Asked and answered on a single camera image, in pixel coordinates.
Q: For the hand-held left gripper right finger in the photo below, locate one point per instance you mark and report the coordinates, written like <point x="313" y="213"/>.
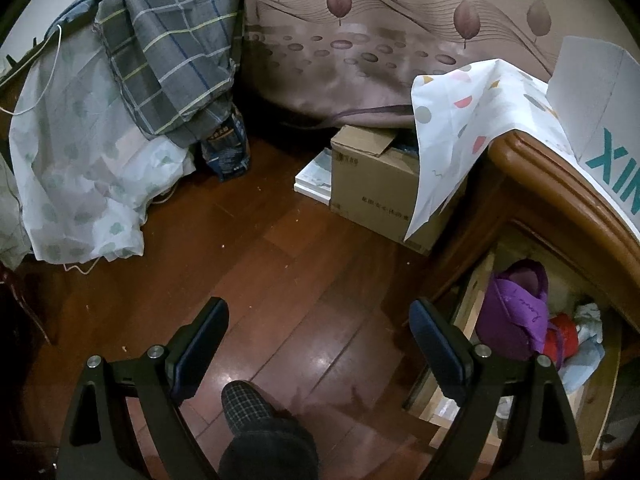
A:
<point x="440" y="350"/>

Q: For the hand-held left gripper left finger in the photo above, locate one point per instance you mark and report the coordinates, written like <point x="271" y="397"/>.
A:
<point x="200" y="350"/>

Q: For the red underwear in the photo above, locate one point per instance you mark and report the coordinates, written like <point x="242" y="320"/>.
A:
<point x="562" y="335"/>

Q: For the wooden drawer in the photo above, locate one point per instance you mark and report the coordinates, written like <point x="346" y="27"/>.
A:
<point x="597" y="425"/>

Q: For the white shoe box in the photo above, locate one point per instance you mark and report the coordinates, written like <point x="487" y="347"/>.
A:
<point x="585" y="95"/>

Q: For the brown cardboard box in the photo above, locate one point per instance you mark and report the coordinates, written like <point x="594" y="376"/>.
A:
<point x="370" y="185"/>

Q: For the wooden nightstand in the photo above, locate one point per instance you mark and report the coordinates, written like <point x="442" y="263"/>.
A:
<point x="550" y="185"/>

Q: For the blue printed bag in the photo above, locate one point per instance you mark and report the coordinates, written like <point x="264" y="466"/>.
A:
<point x="225" y="150"/>

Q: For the white flat box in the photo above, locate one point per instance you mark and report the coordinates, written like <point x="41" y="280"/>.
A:
<point x="315" y="180"/>

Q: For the white dotted cloth cover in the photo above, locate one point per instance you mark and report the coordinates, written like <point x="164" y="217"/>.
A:
<point x="450" y="125"/>

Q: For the white floral bed sheet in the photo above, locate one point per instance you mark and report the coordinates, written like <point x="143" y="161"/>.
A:
<point x="75" y="160"/>

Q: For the grey plaid blanket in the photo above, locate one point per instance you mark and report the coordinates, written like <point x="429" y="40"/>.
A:
<point x="170" y="50"/>

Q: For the beige leaf pattern curtain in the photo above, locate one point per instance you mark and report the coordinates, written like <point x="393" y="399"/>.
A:
<point x="400" y="35"/>

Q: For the blue grey cloth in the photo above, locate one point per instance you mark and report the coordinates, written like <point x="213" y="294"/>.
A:
<point x="80" y="10"/>

